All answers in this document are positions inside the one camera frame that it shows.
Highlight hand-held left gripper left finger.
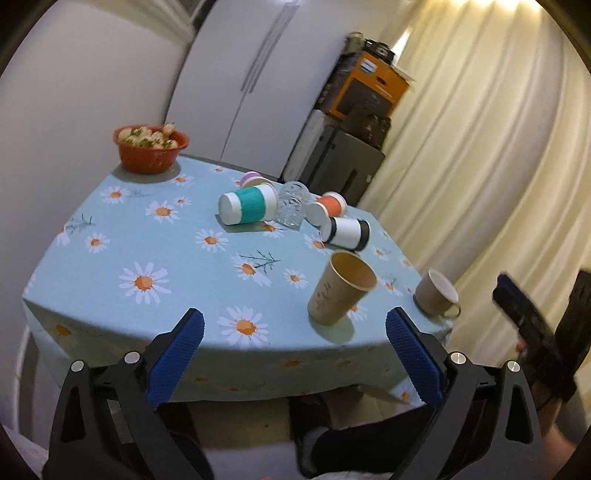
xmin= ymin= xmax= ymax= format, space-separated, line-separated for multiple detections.
xmin=44 ymin=307 xmax=213 ymax=480

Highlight dark items on box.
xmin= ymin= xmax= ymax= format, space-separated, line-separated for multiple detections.
xmin=345 ymin=31 xmax=399 ymax=66

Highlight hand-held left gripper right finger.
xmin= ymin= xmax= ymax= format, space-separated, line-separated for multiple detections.
xmin=385 ymin=306 xmax=544 ymax=480

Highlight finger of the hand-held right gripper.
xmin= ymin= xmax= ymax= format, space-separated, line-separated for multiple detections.
xmin=492 ymin=272 xmax=579 ymax=402
xmin=555 ymin=270 xmax=591 ymax=371

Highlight white cup with teal band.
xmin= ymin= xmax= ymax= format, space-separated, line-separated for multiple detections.
xmin=218 ymin=182 xmax=281 ymax=226

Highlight white table leg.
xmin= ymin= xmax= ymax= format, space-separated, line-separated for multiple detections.
xmin=13 ymin=323 xmax=34 ymax=432

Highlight red plastic bowl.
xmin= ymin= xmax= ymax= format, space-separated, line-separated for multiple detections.
xmin=113 ymin=126 xmax=190 ymax=175

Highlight clear glass cup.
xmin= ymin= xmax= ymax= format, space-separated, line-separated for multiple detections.
xmin=276 ymin=181 xmax=311 ymax=230

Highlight white cup with black rim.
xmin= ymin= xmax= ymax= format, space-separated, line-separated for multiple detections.
xmin=321 ymin=216 xmax=371 ymax=252

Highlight white cup with orange band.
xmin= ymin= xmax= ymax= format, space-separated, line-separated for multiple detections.
xmin=305 ymin=191 xmax=348 ymax=228

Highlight pile of pale strawberries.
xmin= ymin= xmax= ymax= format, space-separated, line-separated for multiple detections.
xmin=117 ymin=122 xmax=179 ymax=150

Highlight blue daisy print tablecloth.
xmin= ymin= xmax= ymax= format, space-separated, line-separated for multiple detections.
xmin=22 ymin=154 xmax=455 ymax=408

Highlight person's leg with white sock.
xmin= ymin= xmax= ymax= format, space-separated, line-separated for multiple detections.
xmin=290 ymin=397 xmax=446 ymax=479

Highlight white refrigerator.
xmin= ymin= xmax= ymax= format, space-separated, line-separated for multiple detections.
xmin=164 ymin=0 xmax=352 ymax=183

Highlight beige mug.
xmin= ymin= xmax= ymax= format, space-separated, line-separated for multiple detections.
xmin=414 ymin=269 xmax=462 ymax=319

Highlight brown paper cup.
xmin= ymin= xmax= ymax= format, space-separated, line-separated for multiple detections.
xmin=307 ymin=250 xmax=378 ymax=326

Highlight cream curtain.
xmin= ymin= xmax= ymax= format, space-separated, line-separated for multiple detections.
xmin=358 ymin=0 xmax=591 ymax=356

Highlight orange cardboard box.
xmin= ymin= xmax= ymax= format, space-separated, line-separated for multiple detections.
xmin=314 ymin=50 xmax=413 ymax=121

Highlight black cabinet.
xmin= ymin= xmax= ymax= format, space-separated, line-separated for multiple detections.
xmin=279 ymin=111 xmax=386 ymax=208

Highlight dark brown bag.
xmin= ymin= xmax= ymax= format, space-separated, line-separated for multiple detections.
xmin=344 ymin=106 xmax=393 ymax=149

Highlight person's right forearm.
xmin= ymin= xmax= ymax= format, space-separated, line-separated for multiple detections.
xmin=538 ymin=397 xmax=581 ymax=467

